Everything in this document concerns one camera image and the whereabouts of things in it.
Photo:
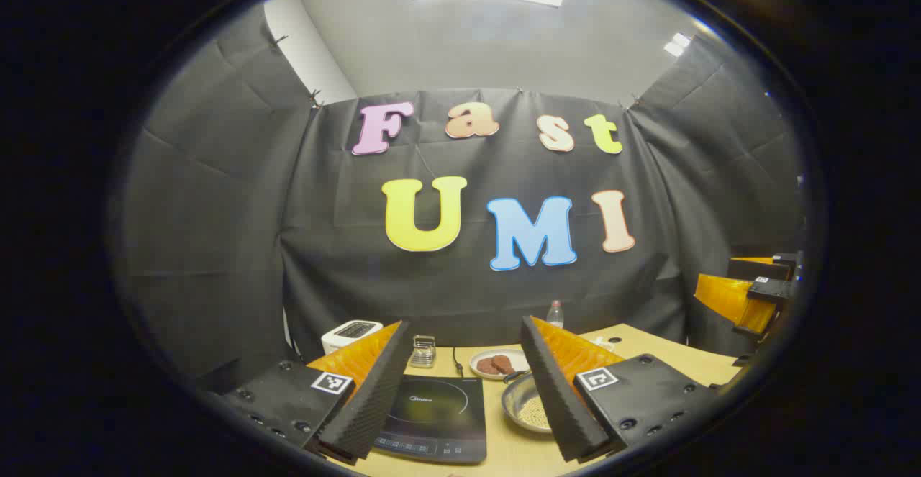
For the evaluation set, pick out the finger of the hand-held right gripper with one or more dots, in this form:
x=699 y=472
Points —
x=727 y=297
x=755 y=267

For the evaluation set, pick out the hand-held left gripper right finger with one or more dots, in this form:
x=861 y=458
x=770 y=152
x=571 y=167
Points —
x=557 y=398

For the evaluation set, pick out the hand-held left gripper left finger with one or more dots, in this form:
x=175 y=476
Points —
x=374 y=398

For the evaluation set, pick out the stainless steel pot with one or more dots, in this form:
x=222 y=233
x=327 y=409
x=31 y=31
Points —
x=519 y=412

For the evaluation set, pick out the black induction cooktop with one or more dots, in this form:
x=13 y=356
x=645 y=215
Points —
x=439 y=412

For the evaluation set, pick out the pile of soybeans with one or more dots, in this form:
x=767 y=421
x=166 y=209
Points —
x=534 y=412

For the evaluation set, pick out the brown meat patty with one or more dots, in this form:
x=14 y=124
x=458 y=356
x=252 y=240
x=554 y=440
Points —
x=486 y=366
x=502 y=363

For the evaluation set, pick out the white toaster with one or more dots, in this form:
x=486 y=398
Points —
x=349 y=333

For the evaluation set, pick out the clear plastic water bottle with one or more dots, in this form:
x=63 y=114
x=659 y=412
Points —
x=555 y=315

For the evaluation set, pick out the round white plate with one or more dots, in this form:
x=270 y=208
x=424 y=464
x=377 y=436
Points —
x=478 y=373

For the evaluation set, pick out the black backdrop cloth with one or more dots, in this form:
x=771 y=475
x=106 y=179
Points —
x=216 y=211

